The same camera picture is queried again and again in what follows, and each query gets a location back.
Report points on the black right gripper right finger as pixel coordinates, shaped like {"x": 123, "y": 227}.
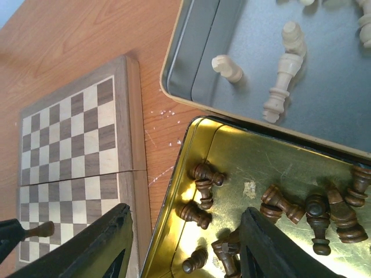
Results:
{"x": 267, "y": 252}

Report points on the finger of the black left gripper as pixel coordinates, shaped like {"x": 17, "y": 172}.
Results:
{"x": 11, "y": 233}

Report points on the silver tin tray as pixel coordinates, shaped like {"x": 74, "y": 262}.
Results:
{"x": 329, "y": 101}

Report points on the pile of white chess pieces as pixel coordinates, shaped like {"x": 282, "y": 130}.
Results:
{"x": 327, "y": 25}

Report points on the gold tin tray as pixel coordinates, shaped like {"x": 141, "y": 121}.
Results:
{"x": 252, "y": 153}

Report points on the white bishop chess piece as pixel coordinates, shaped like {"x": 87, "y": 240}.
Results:
{"x": 288, "y": 66}

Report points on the white pawn chess piece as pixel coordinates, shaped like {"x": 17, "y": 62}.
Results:
{"x": 293, "y": 39}

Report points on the wooden folding chess board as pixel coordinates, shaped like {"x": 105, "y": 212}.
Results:
{"x": 82, "y": 152}

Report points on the pile of dark chess pieces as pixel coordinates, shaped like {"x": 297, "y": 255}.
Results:
{"x": 331, "y": 223}

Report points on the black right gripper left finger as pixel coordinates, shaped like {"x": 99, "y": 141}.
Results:
{"x": 101, "y": 250}

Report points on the white knight chess piece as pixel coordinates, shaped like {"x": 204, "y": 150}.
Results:
{"x": 227, "y": 68}

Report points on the dark wooden chess piece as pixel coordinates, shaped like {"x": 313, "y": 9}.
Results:
{"x": 43, "y": 230}

